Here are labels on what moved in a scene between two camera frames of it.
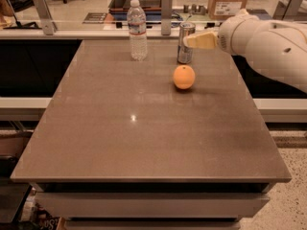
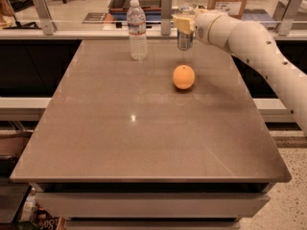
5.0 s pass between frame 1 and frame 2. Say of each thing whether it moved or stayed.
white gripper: moved
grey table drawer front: stayed
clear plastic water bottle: stayed
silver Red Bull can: moved
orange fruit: stayed
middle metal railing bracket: stayed
